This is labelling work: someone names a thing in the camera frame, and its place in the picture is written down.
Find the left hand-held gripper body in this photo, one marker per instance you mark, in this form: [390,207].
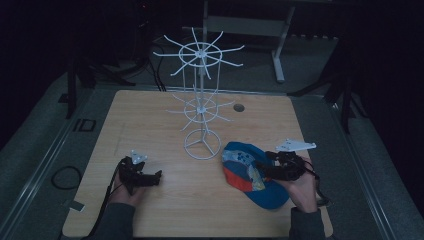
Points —
[130,171]

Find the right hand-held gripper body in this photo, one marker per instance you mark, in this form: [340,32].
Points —
[290,160]

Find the blue and red cap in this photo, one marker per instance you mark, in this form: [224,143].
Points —
[246,173]

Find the person's left hand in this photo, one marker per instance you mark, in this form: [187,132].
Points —
[127,196]

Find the person's right hand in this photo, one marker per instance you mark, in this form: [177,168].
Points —
[300,190]

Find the grey tape piece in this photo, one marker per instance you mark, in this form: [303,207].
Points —
[77,206]

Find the black stand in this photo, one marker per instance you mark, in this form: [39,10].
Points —
[80,80]
[340,96]

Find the black rectangular bracket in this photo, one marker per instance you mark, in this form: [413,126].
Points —
[84,125]

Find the grey metal table frame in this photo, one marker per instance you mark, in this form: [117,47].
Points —
[253,30]

